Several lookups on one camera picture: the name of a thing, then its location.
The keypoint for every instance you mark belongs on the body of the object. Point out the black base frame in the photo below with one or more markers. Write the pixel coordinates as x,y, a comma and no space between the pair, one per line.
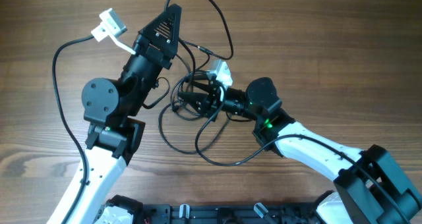
121,209

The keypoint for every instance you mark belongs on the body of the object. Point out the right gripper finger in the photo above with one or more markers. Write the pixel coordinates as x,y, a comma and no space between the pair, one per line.
201,83
195,100

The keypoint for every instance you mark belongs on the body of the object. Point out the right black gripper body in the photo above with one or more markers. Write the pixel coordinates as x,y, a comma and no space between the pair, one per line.
214,103

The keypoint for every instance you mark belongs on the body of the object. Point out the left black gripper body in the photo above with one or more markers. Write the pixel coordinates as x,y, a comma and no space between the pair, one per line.
162,57

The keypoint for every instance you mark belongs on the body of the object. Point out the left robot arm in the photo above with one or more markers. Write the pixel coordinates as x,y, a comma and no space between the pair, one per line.
110,106

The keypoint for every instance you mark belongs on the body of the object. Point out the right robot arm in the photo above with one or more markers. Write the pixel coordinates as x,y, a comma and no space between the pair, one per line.
370,186

